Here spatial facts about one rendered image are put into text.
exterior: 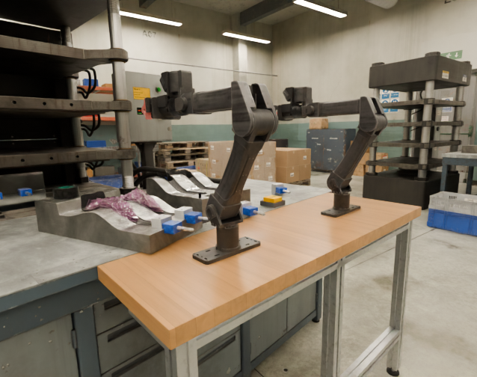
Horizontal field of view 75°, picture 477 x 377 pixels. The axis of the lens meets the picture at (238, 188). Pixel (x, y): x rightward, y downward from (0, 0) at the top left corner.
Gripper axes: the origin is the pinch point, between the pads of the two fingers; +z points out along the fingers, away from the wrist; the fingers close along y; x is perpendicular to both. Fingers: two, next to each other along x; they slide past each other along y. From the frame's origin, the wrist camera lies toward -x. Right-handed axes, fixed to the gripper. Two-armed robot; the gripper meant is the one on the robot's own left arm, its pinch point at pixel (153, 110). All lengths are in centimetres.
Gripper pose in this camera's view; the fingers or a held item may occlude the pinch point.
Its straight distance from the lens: 114.8
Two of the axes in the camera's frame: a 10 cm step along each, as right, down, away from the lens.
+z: -6.7, -1.1, 7.4
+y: -7.5, 1.3, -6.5
